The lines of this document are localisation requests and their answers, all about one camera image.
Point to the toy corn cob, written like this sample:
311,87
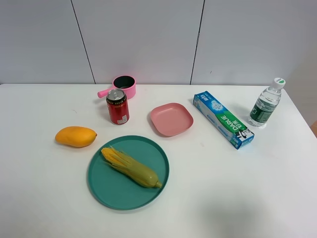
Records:
130,167

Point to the pink toy saucepan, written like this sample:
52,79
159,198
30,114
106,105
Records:
125,83

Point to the Darlie toothpaste box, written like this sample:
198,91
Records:
226,122

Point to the pink square plate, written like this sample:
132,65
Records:
171,119

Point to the clear water bottle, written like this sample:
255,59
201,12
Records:
266,103

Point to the yellow mango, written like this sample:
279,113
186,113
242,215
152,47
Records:
76,136

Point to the teal round plate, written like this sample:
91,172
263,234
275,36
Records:
115,190

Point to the red soda can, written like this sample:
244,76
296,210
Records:
117,106

